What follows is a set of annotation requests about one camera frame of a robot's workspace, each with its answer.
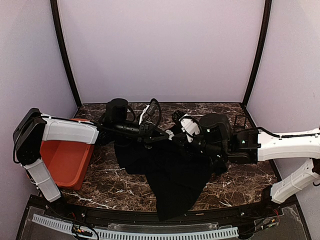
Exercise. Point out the black frame post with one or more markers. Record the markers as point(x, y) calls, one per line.
point(258, 53)
point(63, 52)

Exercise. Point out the black front rail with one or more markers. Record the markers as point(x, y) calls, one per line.
point(96, 216)

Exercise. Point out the black t-shirt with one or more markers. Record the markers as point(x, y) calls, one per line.
point(176, 181)

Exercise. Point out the orange plastic bin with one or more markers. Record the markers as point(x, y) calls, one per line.
point(60, 149)

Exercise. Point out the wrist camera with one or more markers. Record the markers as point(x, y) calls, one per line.
point(148, 111)
point(187, 124)

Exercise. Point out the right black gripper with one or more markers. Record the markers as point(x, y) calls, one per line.
point(183, 145)

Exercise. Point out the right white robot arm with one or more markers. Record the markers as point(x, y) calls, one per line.
point(213, 137)

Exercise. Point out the black display stand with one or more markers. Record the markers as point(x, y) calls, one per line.
point(240, 122)

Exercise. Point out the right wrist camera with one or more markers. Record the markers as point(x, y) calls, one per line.
point(187, 124)

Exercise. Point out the left black frame post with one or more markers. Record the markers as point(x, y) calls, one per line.
point(63, 52)

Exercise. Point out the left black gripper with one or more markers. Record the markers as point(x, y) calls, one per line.
point(146, 133)

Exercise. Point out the white slotted cable duct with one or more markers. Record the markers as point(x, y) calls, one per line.
point(116, 231)

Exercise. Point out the right black frame post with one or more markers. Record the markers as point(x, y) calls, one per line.
point(258, 53)

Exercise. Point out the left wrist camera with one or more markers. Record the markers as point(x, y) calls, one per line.
point(148, 111)

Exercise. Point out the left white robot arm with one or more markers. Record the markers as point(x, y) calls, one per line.
point(111, 125)

